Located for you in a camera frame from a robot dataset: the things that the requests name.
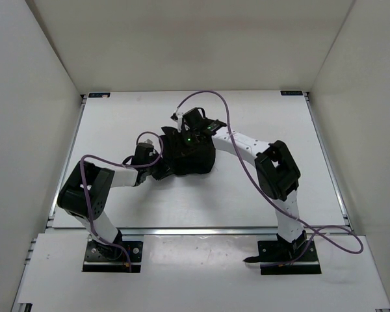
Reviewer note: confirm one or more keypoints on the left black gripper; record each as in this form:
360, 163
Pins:
165, 169

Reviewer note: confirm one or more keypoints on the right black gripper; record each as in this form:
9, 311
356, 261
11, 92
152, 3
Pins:
185, 130

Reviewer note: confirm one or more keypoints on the black pleated skirt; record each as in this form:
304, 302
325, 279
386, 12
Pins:
183, 156

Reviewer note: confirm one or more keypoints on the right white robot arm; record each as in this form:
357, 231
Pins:
277, 172

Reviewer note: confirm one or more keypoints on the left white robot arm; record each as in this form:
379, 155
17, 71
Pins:
85, 193

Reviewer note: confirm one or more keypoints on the left blue corner label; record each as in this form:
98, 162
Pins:
99, 95

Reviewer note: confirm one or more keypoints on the blue corner label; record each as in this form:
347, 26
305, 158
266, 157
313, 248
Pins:
99, 95
291, 93

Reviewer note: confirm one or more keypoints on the right blue corner label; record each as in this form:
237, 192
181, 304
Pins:
291, 93

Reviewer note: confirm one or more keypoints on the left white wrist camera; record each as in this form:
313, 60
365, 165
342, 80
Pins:
148, 141

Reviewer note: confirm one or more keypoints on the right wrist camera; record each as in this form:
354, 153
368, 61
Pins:
177, 117

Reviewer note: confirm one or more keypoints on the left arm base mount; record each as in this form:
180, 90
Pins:
103, 258

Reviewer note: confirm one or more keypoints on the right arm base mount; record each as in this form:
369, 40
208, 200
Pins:
275, 260

